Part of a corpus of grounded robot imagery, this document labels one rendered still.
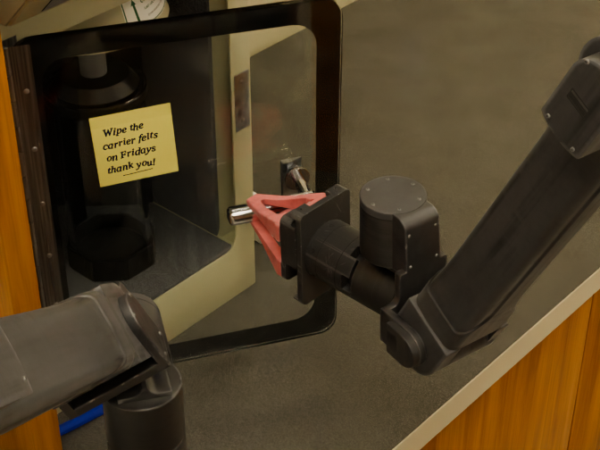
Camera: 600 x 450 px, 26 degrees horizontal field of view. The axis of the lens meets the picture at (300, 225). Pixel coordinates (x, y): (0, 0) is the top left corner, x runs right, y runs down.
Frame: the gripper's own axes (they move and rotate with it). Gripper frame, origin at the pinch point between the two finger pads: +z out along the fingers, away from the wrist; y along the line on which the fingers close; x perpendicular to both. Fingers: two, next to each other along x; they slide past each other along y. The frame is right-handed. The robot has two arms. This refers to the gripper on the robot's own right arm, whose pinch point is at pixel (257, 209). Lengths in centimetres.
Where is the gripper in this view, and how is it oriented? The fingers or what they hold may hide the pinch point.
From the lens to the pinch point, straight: 125.0
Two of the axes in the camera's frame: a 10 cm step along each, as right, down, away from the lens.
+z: -7.1, -4.0, 5.8
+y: -0.3, -8.1, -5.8
